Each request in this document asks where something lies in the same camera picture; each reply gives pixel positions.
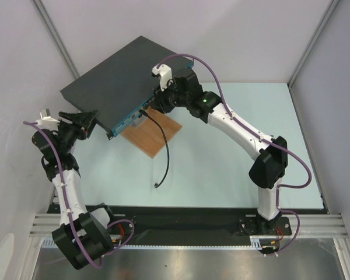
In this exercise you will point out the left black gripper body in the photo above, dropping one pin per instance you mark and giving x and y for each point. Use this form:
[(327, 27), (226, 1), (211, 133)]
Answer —
[(75, 132)]

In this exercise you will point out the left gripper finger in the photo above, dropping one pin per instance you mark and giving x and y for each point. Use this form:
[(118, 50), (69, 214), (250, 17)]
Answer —
[(88, 127), (83, 117)]

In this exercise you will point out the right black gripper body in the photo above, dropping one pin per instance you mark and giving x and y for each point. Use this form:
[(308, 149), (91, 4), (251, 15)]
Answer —
[(158, 101)]

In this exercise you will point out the dark grey network switch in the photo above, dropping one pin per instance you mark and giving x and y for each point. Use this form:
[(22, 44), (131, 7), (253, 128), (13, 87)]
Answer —
[(119, 86)]

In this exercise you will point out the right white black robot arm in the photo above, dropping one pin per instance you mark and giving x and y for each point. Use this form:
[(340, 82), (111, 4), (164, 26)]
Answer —
[(270, 161)]

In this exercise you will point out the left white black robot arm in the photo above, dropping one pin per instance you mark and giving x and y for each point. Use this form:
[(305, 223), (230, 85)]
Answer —
[(83, 235)]

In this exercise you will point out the wooden board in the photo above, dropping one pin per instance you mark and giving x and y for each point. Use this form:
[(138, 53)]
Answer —
[(147, 136)]

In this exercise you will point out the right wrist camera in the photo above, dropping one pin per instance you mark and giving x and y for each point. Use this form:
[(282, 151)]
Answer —
[(164, 74)]

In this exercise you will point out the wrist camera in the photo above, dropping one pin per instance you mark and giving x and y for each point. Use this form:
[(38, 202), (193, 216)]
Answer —
[(46, 118), (164, 74)]

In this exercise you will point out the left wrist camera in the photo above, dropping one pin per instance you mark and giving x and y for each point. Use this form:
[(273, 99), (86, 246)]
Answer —
[(46, 118)]

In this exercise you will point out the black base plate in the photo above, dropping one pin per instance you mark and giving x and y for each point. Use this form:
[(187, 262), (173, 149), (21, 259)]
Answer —
[(163, 226)]

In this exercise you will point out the white slotted cable duct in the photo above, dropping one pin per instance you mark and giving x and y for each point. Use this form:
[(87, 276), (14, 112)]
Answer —
[(192, 246)]

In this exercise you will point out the aluminium rail frame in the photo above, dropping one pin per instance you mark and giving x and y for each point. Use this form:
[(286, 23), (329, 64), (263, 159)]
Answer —
[(320, 251)]

